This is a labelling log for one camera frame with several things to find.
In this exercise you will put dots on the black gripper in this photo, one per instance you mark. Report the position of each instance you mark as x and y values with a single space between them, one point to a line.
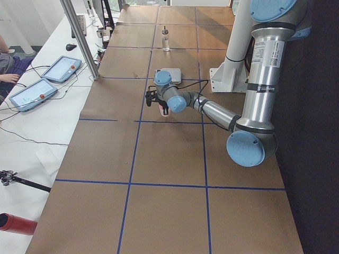
162 105

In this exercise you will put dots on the pink plastic cup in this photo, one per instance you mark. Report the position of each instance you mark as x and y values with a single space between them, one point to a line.
161 110

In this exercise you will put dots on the clear glass sauce bottle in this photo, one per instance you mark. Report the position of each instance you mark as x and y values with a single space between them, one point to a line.
165 39

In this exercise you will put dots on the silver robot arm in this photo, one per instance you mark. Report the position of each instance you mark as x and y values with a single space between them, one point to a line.
252 66

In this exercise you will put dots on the silver digital kitchen scale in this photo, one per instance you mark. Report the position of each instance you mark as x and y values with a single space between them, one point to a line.
176 74

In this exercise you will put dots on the blue teach pendant far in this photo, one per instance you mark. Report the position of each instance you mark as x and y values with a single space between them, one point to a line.
62 69

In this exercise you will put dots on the blue teach pendant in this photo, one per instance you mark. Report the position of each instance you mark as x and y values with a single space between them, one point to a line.
33 95
62 69

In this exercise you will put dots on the black computer mouse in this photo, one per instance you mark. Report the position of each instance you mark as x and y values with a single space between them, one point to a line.
70 47

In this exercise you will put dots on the black keyboard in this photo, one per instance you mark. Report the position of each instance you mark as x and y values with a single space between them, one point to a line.
81 21

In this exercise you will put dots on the blue teach pendant near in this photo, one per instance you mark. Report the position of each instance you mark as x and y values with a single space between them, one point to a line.
33 95

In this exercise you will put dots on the seated person grey shirt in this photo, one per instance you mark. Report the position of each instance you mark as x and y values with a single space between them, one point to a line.
12 68

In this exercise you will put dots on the black tripod rod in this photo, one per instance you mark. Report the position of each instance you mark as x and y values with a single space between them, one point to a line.
8 176

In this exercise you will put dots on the red cylinder tube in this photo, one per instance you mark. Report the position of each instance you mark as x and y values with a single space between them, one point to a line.
16 224

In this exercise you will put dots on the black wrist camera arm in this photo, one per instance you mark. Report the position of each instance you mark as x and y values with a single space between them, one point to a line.
151 95

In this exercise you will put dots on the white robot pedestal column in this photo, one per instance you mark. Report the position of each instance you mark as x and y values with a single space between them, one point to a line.
231 75

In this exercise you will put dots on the aluminium frame post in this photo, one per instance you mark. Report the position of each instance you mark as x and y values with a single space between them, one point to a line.
79 36

